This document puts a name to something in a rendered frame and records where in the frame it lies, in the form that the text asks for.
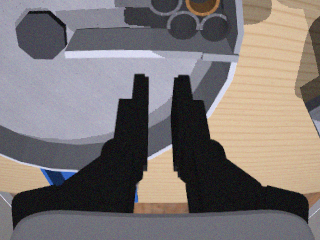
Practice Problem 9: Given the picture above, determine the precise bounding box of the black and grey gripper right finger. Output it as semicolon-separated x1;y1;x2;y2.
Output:
171;75;309;224

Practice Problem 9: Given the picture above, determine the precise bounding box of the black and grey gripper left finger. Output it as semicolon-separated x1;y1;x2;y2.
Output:
11;74;149;230

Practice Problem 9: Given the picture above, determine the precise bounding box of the bronze bushing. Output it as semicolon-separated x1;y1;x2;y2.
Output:
185;0;220;16

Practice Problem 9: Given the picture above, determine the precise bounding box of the grey metal bushing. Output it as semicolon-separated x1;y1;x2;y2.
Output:
147;0;182;16
197;6;231;42
166;2;200;40

